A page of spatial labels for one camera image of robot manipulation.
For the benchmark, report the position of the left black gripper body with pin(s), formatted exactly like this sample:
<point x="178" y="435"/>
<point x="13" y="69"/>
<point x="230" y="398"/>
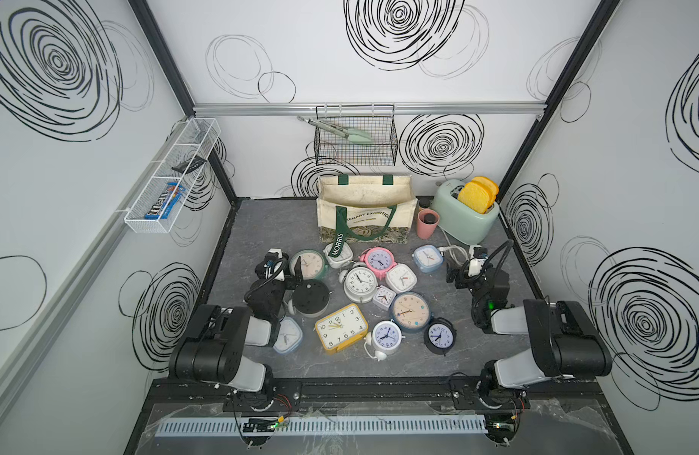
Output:
<point x="272" y="270"/>

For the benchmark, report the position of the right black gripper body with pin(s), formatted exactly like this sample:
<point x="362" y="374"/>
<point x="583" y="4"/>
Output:
<point x="480" y="273"/>

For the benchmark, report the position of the green round alarm clock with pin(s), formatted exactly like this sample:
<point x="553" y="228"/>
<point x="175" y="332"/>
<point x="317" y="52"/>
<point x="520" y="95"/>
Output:
<point x="311" y="263"/>

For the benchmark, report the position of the black round alarm clock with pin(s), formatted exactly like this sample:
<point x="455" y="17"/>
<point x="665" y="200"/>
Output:
<point x="440" y="336"/>

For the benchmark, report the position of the light blue square clock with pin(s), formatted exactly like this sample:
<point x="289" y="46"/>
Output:
<point x="428" y="258"/>

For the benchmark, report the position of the white square clock orange numerals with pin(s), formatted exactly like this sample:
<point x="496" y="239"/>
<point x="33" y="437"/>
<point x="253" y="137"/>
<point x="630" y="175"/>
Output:
<point x="401" y="279"/>

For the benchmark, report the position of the cream canvas tote bag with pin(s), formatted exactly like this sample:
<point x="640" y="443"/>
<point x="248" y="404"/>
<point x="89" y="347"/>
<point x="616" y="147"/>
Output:
<point x="365" y="209"/>

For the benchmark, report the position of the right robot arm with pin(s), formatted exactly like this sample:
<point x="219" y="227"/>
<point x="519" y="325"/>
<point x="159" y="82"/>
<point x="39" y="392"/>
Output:
<point x="563" y="342"/>

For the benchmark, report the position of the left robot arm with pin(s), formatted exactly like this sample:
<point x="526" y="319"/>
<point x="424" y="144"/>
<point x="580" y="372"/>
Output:
<point x="211" y="350"/>

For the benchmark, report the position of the small black twin bell clock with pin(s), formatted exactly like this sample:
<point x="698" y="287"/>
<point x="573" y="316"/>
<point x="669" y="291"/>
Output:
<point x="267" y="268"/>

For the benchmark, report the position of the pale blue square clock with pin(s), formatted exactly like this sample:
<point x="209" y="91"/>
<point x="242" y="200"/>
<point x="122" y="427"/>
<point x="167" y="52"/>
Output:
<point x="289" y="338"/>

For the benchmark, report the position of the clock lying face down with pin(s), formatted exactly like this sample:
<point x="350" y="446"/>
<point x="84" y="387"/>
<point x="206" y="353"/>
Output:
<point x="310" y="299"/>

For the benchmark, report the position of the blue beige round clock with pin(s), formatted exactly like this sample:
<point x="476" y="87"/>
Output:
<point x="411" y="312"/>

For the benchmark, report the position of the yellow rectangular alarm clock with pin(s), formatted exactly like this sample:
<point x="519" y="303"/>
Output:
<point x="342" y="328"/>

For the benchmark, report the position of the white twin bell clock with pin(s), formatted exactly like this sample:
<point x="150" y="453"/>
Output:
<point x="359" y="283"/>

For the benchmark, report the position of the small white square clock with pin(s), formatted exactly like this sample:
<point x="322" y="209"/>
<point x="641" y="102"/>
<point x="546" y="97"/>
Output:
<point x="384" y="297"/>

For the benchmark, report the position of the lavender white bell clock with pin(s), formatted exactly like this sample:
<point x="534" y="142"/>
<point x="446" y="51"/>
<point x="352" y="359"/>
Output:
<point x="383" y="340"/>

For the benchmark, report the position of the pink round alarm clock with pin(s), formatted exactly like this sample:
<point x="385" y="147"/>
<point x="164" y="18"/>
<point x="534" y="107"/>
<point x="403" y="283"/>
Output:
<point x="379" y="260"/>

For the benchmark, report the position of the mint green toaster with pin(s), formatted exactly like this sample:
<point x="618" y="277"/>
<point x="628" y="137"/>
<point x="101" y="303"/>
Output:
<point x="458" y="220"/>

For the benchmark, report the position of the pink cup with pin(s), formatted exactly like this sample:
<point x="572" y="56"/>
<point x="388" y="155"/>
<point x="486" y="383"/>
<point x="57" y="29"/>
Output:
<point x="427" y="222"/>

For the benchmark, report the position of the yellow toast slice front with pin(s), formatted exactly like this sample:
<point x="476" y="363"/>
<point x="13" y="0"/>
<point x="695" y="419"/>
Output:
<point x="477" y="196"/>

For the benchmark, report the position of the yellow toast slice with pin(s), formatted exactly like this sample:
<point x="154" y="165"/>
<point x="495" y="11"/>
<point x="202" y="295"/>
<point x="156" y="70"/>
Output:
<point x="477" y="196"/>
<point x="489" y="183"/>

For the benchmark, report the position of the yellow toast slice back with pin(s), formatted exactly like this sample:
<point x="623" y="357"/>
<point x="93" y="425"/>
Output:
<point x="489" y="183"/>

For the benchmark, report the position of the blue candy packet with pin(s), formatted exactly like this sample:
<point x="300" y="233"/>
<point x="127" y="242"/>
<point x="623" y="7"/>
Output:
<point x="168" y="198"/>

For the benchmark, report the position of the black remote control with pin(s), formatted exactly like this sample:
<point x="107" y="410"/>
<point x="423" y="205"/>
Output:
<point x="189" y="166"/>

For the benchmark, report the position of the green kitchen tongs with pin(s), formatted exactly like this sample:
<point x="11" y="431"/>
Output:
<point x="352" y="135"/>

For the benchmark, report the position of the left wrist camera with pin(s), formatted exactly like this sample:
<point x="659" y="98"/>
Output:
<point x="275" y="254"/>

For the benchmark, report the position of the white cable duct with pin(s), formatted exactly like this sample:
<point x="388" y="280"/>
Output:
<point x="322" y="425"/>

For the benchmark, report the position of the white wire wall shelf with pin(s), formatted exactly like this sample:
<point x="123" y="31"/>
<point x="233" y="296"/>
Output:
<point x="193" y="137"/>

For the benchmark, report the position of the black wire basket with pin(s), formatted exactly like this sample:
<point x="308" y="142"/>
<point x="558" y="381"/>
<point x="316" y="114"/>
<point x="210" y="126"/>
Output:
<point x="376" y="119"/>

